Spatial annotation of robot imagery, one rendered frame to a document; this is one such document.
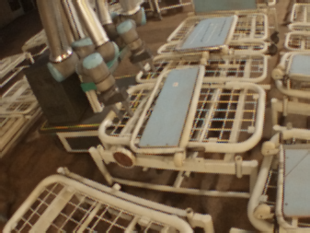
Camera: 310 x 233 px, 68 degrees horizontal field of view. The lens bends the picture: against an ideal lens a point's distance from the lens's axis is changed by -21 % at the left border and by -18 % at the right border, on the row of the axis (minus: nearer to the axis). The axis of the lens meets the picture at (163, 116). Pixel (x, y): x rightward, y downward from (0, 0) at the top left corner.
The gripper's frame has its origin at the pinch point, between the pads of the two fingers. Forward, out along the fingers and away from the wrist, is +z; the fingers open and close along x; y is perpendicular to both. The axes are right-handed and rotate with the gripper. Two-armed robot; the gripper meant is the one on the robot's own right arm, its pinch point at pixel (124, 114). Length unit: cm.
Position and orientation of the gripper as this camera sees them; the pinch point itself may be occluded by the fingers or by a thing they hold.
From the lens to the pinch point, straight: 136.5
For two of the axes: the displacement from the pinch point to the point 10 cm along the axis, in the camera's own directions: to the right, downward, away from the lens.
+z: 4.3, 7.5, 5.0
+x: -8.7, 2.0, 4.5
